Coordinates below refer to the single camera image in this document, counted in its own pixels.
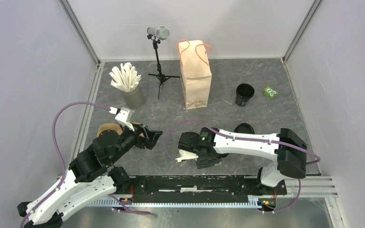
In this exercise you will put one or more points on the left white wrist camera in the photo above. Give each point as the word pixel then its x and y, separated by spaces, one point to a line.
pixel 123 116

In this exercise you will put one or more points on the microphone on black tripod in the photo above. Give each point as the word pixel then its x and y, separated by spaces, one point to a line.
pixel 156 35

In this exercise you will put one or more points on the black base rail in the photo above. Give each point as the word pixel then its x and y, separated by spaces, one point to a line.
pixel 200 188

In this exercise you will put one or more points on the green toy block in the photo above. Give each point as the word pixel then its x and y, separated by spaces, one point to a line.
pixel 270 92

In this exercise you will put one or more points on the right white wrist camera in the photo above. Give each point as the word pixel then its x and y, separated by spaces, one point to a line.
pixel 185 155

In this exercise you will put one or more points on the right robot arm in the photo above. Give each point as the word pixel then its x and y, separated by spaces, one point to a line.
pixel 284 150

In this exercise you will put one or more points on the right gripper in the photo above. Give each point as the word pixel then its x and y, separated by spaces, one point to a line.
pixel 203 162

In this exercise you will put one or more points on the brown paper takeout bag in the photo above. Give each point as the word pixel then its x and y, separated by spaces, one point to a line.
pixel 195 72

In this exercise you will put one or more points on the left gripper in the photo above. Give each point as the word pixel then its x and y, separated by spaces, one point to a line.
pixel 153 136

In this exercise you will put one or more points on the brown cardboard cup carrier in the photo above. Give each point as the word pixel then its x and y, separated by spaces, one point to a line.
pixel 119 129

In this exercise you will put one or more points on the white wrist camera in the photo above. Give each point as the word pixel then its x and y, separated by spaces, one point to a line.
pixel 185 155
pixel 123 116

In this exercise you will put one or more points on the grey cup holding straws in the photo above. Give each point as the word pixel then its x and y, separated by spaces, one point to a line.
pixel 134 99

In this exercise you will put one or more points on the bundle of white wrapped straws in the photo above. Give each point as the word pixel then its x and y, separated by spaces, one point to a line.
pixel 125 78

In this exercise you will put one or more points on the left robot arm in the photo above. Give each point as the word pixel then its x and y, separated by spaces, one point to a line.
pixel 91 175

